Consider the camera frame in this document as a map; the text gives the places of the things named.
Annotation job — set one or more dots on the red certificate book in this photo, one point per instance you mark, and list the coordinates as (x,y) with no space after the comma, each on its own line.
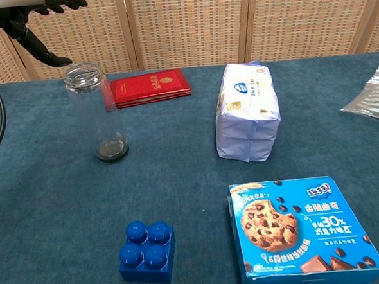
(150,86)

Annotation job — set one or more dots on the white tissue pack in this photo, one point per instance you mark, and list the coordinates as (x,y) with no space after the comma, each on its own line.
(249,112)

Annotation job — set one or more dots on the blue table cloth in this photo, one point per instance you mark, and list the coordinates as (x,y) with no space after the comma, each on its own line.
(185,181)

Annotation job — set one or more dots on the clear glass jar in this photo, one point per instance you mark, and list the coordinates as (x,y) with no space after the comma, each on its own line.
(90,99)

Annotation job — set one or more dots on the striped shirt in plastic bag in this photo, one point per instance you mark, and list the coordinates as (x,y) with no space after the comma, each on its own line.
(372,98)

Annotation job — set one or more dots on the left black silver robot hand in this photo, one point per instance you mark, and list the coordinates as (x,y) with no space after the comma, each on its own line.
(21,26)

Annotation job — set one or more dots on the blue building block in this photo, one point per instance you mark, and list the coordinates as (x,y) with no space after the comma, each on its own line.
(148,254)

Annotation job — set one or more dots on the blue cookie box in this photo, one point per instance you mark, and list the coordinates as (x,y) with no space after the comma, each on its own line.
(304,234)

